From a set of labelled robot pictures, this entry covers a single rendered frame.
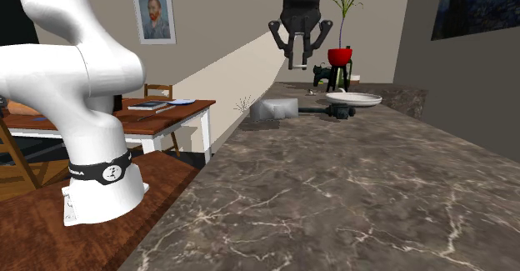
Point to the white round plate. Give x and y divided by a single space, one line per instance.
352 99

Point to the wooden dining table white legs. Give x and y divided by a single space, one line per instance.
142 124

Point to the black small figure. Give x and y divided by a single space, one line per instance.
321 75

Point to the green bottle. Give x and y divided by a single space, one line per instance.
350 69

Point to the framed portrait wall picture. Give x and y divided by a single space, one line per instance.
154 14

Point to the small dry grass sprig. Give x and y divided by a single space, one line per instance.
243 105

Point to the dark blue wall painting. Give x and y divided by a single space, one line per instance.
475 4

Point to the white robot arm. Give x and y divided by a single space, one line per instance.
81 79

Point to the red potted plant on stand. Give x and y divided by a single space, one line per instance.
339 56

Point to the wooden chair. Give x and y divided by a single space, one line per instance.
16 160
158 90

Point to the grey white cushion block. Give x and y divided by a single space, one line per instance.
273 109

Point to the brown wooden robot stand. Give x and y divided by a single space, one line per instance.
44 241

